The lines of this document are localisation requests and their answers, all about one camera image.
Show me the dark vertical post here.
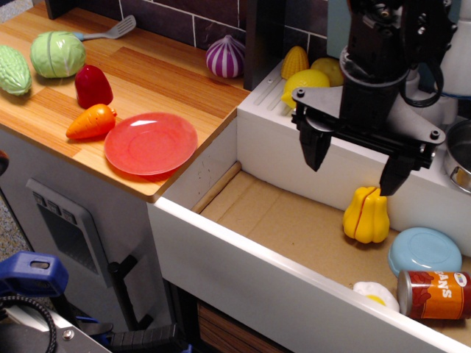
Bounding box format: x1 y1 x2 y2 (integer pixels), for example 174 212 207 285
244 0 286 90

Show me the grey toy spatula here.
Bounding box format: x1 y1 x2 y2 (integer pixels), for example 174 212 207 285
74 15 137 41

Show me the yellow toy corn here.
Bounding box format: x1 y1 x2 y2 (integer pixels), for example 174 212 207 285
280 46 310 79

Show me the grey toy faucet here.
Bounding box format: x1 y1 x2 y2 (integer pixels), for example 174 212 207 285
406 69 458 129

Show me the purple striped toy onion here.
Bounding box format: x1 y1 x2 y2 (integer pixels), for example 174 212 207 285
205 35 245 78

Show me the silver metal pot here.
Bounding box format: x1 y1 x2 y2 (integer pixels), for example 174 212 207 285
443 120 470 194

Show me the white toy sink unit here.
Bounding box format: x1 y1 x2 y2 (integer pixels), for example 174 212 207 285
148 69 470 352

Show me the red plastic plate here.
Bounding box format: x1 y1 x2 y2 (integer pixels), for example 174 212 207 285
104 113 198 176

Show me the red toy pepper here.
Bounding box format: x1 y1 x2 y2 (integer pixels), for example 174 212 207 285
74 65 113 109

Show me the black braided cable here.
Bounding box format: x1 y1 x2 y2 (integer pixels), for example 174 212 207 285
0 295 58 353

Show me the grey oven control panel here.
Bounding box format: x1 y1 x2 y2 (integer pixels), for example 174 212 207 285
26 178 111 288

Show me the light green bitter gourd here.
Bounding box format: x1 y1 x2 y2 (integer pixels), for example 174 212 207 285
1 45 32 96

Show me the yellow toy lemon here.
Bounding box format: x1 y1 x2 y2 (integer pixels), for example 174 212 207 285
280 69 330 109

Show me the yellow toy squash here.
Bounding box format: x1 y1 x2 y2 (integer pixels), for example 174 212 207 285
342 187 390 244

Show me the light blue plastic bowl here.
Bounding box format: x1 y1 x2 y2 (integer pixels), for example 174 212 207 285
388 227 462 277

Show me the toy fried egg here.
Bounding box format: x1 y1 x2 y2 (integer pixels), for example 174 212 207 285
353 282 400 312

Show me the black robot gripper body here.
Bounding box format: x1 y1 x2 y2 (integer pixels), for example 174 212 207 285
292 46 445 170

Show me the black oven door handle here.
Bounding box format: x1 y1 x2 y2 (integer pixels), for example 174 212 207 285
107 254 153 331

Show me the blue clamp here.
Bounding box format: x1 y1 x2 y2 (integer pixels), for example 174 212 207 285
1 251 69 297

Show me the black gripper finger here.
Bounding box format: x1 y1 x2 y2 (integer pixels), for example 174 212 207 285
380 156 414 196
300 123 332 171

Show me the red beans can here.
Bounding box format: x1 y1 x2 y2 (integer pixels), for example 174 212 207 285
397 271 470 320

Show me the yellow toy potato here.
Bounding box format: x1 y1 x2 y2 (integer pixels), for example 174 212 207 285
311 57 344 87

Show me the orange toy carrot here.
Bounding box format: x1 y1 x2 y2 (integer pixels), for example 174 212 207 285
65 104 117 140

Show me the green toy cabbage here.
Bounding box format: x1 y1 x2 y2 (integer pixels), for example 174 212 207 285
29 31 86 79

